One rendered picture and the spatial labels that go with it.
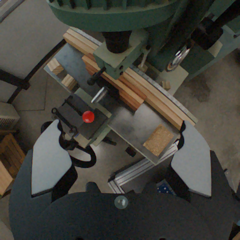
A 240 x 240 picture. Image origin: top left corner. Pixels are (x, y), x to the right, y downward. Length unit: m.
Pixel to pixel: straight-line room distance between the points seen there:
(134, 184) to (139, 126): 0.91
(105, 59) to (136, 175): 1.07
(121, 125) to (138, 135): 0.07
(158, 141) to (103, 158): 1.03
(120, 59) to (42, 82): 1.57
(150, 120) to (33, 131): 1.56
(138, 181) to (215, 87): 1.60
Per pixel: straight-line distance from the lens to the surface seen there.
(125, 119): 0.40
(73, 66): 0.50
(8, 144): 1.81
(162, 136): 0.40
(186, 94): 1.59
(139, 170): 1.17
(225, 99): 2.01
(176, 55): 0.32
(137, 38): 0.31
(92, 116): 0.28
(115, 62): 0.26
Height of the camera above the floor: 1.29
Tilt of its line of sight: 86 degrees down
